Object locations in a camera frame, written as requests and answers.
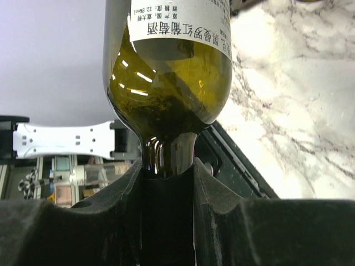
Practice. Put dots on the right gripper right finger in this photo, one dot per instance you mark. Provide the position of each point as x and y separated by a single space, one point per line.
232 230

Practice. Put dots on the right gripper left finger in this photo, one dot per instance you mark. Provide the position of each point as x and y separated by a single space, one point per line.
102 229

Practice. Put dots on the green bottle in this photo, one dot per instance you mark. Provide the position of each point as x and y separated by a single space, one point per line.
167 71

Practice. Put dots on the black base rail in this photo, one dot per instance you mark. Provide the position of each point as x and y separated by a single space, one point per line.
228 164

